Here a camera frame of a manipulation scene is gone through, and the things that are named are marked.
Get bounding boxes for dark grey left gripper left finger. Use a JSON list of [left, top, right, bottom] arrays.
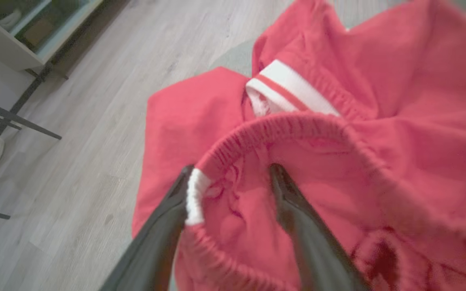
[[99, 164, 195, 291]]

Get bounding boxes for brown box in cabinet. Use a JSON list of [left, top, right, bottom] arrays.
[[23, 18, 53, 47]]

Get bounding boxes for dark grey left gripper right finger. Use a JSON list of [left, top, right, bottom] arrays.
[[269, 163, 373, 291]]

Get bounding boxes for red shorts with white trim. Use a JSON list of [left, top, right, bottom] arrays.
[[131, 0, 466, 291]]

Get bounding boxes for white dishes in cabinet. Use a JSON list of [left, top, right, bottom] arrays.
[[0, 8, 23, 31]]

